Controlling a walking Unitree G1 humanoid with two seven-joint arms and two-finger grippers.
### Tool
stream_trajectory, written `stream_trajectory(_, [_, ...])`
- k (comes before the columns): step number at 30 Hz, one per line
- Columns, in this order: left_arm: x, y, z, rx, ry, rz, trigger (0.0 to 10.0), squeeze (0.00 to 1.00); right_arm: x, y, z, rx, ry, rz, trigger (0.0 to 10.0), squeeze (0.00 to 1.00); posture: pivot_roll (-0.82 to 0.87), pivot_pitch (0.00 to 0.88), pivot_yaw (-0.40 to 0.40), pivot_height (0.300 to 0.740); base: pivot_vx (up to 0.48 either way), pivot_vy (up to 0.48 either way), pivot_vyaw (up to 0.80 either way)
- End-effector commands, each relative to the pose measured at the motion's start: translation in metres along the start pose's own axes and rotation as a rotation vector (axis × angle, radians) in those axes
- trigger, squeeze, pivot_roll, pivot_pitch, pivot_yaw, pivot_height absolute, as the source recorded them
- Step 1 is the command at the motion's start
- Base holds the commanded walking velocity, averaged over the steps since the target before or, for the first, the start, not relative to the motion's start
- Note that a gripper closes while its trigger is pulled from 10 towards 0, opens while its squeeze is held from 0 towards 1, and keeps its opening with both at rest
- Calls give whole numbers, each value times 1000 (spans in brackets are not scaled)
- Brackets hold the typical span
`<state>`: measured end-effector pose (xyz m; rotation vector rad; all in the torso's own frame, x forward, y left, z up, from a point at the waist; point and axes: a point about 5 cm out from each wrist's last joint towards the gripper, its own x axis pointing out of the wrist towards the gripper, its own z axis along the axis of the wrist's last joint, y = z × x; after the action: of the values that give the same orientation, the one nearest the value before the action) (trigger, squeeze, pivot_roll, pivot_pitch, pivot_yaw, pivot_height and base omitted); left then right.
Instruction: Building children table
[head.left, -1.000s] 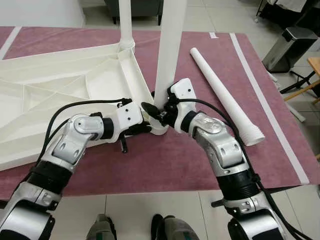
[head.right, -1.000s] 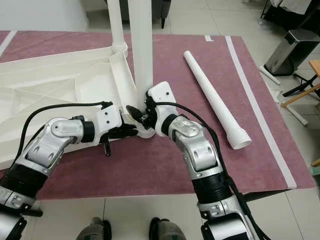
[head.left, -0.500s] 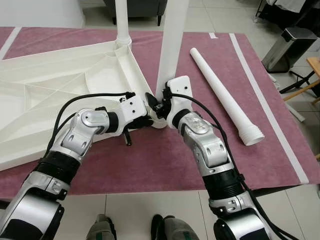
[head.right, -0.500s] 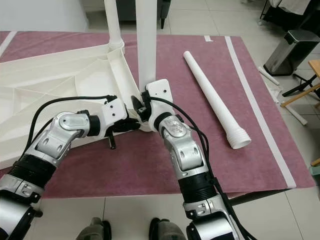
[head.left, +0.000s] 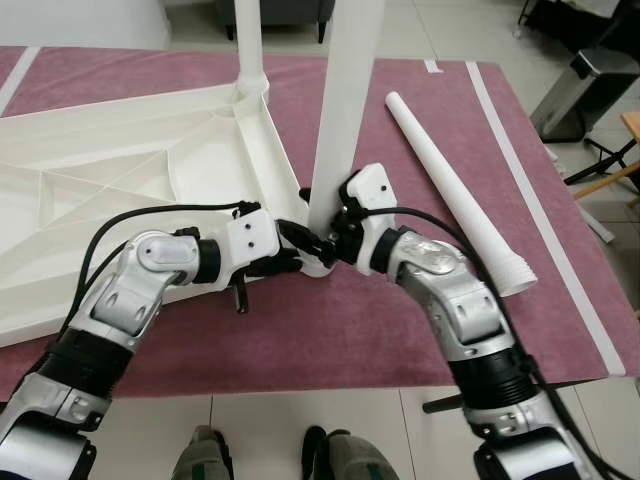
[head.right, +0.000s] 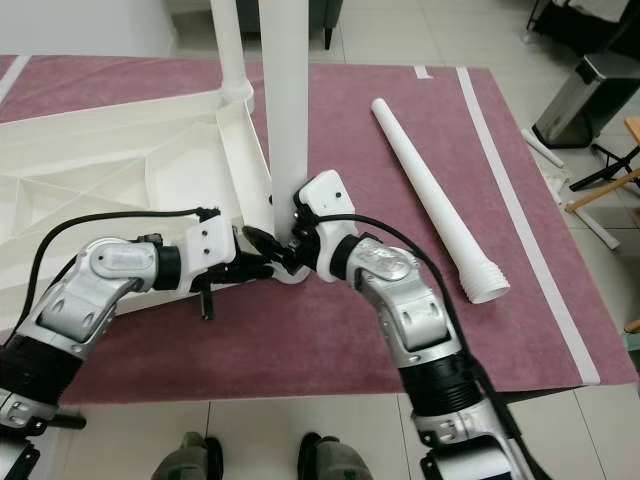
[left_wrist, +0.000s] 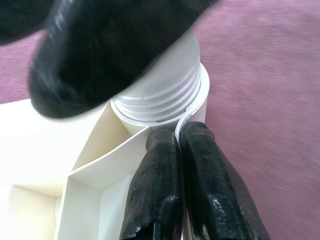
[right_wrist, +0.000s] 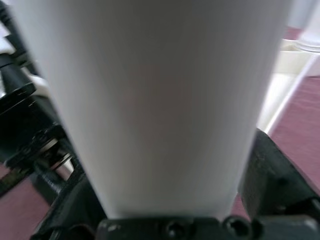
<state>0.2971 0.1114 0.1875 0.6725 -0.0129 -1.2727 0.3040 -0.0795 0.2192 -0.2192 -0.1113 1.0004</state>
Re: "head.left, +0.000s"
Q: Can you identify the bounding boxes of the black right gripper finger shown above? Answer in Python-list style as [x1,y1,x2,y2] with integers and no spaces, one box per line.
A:
[277,218,339,265]

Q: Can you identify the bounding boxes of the white plastic table leg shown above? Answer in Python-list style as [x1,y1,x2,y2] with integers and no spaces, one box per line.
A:
[233,0,271,101]
[385,92,539,298]
[305,0,386,233]

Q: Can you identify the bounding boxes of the white plastic children table top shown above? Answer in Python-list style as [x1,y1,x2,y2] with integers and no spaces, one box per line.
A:
[0,82,336,349]

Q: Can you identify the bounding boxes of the mauve tablecloth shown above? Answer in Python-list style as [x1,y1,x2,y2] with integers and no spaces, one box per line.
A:
[0,45,640,399]

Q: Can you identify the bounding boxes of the grey robot left foot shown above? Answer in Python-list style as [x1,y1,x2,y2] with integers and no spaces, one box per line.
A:
[172,425,236,480]

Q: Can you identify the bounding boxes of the grey robot foot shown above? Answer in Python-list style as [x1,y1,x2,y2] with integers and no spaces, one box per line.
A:
[300,425,401,480]
[172,425,236,480]

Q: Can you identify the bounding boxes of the grey robot right foot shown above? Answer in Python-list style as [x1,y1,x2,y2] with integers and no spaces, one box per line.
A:
[300,425,401,480]

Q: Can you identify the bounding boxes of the dark grey armchair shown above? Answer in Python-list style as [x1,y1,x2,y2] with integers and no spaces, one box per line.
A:
[213,0,336,43]

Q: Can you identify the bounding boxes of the white plastic strip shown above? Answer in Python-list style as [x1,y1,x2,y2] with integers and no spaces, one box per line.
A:
[545,145,613,241]

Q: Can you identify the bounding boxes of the wooden side table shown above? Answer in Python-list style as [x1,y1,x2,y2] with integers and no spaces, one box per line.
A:
[620,110,640,141]

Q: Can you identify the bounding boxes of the grey metal pedal bin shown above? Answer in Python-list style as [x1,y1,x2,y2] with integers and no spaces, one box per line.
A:
[530,45,640,141]

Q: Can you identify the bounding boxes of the dark hanging clothes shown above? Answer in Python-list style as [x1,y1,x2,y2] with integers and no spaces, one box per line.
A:
[515,0,640,56]

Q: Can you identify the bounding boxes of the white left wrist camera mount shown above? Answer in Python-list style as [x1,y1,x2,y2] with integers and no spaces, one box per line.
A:
[225,208,283,286]

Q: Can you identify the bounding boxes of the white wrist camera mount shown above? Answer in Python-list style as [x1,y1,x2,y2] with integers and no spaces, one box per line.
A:
[340,163,401,271]
[225,208,283,286]

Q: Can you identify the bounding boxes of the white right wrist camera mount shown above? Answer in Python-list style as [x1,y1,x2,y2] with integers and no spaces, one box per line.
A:
[340,163,401,271]

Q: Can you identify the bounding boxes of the black metal table frame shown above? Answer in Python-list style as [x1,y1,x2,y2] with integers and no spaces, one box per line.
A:
[422,390,471,414]

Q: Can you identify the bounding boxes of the long white cloth strap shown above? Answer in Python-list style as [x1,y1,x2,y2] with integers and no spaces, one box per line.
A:
[0,47,41,111]
[465,62,626,379]

